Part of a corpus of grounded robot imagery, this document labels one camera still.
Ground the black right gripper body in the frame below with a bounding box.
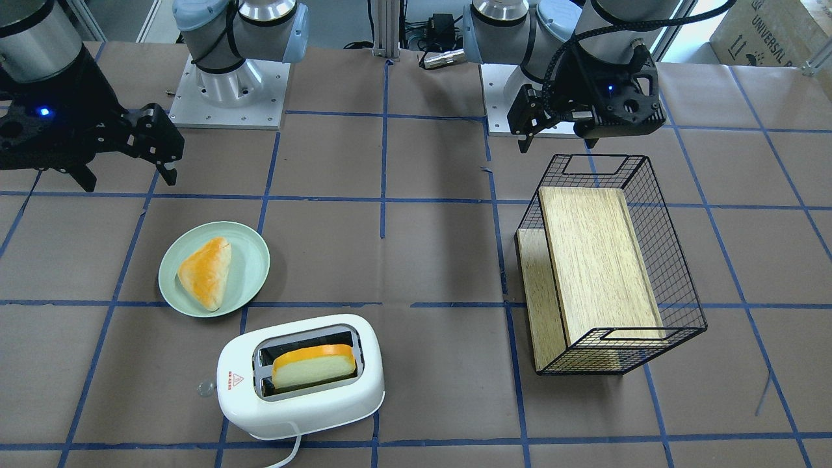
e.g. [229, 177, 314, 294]
[1, 47, 137, 192]

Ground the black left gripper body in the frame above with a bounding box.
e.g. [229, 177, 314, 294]
[547, 41, 666, 148]

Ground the white toaster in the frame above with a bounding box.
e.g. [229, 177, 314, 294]
[216, 314, 385, 439]

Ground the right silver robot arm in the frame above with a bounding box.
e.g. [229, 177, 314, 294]
[1, 1, 185, 192]

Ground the bread slice in toaster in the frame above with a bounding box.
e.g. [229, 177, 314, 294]
[272, 344, 357, 390]

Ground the light green plate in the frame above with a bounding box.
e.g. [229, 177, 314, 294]
[158, 221, 270, 317]

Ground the triangular bread on plate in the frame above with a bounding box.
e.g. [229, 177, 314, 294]
[176, 237, 232, 311]

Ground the cardboard box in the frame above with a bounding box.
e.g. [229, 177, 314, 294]
[709, 1, 830, 66]

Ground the white toaster power cord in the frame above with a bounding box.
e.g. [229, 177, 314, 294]
[263, 434, 303, 468]

